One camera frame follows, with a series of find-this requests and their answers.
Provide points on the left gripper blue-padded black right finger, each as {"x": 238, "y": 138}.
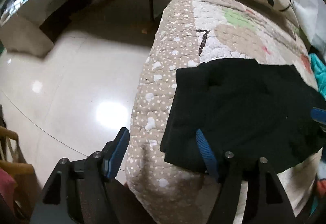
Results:
{"x": 266, "y": 202}

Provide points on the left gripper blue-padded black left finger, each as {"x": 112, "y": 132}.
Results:
{"x": 75, "y": 191}

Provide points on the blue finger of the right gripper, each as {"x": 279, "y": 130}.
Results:
{"x": 319, "y": 116}

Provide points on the black pants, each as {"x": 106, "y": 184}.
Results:
{"x": 253, "y": 110}

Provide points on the teal fleece blanket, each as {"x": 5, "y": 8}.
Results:
{"x": 319, "y": 71}

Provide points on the white paper shopping bag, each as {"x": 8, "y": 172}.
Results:
{"x": 311, "y": 18}

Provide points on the heart-patterned quilt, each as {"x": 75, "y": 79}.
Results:
{"x": 192, "y": 32}

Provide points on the low beige table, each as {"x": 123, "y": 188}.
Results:
{"x": 36, "y": 24}

